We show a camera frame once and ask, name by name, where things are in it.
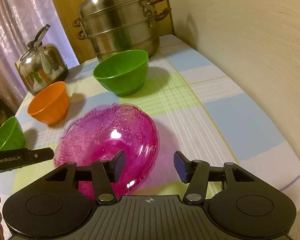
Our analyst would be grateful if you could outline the green plastic bowl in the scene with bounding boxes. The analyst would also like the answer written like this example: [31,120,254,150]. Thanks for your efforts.
[93,49,148,96]
[0,116,25,151]

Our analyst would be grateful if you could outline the large pink glass plate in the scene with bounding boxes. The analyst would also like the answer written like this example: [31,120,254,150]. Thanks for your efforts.
[53,103,160,197]

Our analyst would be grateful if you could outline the checkered pastel tablecloth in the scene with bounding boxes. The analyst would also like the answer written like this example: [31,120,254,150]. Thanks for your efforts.
[0,34,300,240]

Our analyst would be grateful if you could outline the orange plastic bowl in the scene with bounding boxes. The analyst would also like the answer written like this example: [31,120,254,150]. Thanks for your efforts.
[27,81,70,126]

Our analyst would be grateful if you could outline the stainless steel kettle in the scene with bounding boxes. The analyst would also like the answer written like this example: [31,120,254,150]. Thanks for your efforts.
[17,24,68,96]

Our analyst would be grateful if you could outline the lilac curtain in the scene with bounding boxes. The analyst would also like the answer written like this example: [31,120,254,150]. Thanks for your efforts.
[0,0,79,112]

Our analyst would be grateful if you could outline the stainless steel steamer pot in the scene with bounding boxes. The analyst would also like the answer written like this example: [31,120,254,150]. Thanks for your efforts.
[72,0,171,61]

